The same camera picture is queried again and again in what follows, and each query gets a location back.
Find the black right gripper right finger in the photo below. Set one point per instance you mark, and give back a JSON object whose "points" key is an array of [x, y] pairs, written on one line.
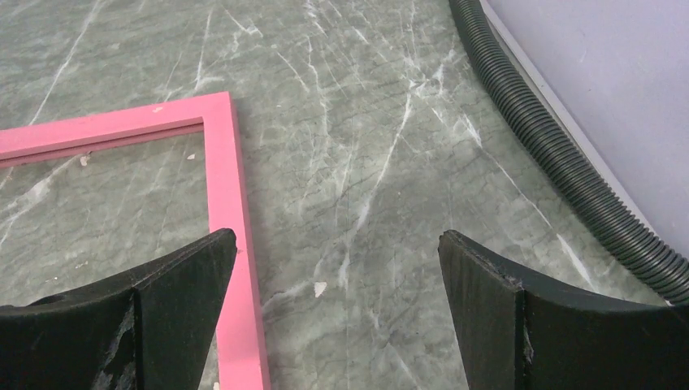
{"points": [[520, 329]]}

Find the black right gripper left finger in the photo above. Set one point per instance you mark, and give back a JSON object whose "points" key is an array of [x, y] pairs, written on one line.
{"points": [[149, 327]]}

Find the pink wooden picture frame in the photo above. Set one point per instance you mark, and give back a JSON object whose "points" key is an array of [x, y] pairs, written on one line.
{"points": [[240, 335]]}

